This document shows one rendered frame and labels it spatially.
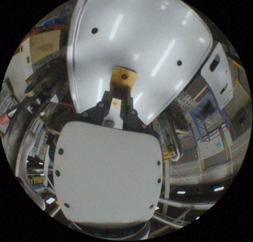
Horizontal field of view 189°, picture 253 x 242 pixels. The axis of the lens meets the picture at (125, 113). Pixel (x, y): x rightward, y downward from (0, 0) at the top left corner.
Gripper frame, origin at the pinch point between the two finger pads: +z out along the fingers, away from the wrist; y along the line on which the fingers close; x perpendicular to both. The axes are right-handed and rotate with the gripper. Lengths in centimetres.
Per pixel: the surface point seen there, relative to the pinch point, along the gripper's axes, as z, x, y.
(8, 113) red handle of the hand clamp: -8.5, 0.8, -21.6
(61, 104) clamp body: 7.6, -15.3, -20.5
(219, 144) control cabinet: -34, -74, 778
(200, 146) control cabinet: 29, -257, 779
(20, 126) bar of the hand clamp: -8.5, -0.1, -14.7
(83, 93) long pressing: 3.1, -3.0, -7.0
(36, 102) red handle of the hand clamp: -3.7, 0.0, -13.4
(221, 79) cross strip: 3.0, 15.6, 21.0
